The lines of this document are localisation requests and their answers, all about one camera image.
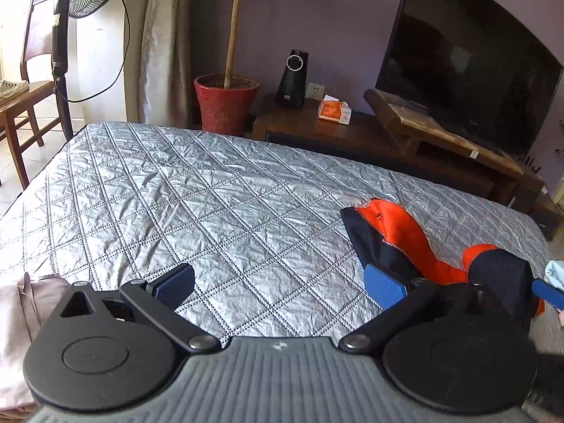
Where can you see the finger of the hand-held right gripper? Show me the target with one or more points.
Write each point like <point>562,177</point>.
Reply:
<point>550,295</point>

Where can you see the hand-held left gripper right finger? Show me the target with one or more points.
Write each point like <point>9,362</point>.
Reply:
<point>383,283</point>

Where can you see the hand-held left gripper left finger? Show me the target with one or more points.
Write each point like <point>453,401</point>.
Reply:
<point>176,283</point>

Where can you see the navy and orange jacket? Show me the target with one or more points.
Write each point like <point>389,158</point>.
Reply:
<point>396,224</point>

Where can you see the small pale pink cloth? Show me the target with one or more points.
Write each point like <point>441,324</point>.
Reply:
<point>560,315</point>

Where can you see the light blue cloth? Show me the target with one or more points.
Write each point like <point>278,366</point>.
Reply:
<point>556,273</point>

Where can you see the silver quilted blanket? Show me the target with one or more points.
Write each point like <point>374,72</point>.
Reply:
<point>198,211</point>

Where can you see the wooden television riser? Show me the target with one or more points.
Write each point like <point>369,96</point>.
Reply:
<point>423,123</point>

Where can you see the pink satin garment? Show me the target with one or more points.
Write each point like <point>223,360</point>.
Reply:
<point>17,330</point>

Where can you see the dark wooden television cabinet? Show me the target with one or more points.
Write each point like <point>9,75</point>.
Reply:
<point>308,130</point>

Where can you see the orange tissue pack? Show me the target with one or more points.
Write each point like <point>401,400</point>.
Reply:
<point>334,110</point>

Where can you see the red ceramic plant pot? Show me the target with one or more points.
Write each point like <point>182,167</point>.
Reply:
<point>225,105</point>

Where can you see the black speaker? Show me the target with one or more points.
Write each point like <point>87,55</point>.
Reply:
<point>292,83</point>

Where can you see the beige curtain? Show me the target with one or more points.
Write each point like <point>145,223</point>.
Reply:
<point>163,53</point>

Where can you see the black flat screen television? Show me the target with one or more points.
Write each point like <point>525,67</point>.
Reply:
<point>462,61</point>

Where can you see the wooden chair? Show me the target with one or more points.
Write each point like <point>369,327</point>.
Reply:
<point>26,101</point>

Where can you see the white canvas shoe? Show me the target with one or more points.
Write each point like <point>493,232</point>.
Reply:
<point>11,89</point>

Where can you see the indoor potted tree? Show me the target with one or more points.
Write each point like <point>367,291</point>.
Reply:
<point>233,31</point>

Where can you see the black standing fan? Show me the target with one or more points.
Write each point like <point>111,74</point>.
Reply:
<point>61,31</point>

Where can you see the white wall socket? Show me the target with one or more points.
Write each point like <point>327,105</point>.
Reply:
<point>314,91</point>

